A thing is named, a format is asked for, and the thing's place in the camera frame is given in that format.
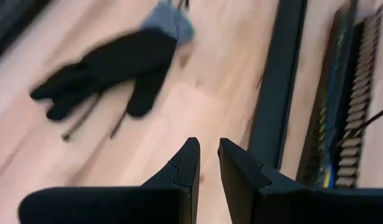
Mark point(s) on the black bar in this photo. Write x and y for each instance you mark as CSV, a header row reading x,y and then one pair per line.
x,y
278,77

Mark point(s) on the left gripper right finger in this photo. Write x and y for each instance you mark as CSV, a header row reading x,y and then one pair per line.
x,y
303,205

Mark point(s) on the black glove grey cuff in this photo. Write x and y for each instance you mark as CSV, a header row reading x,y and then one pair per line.
x,y
126,62

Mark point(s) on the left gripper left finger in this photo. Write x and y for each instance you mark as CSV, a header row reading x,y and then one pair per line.
x,y
132,205

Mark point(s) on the black perforated rack rail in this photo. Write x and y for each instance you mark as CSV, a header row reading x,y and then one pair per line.
x,y
362,77

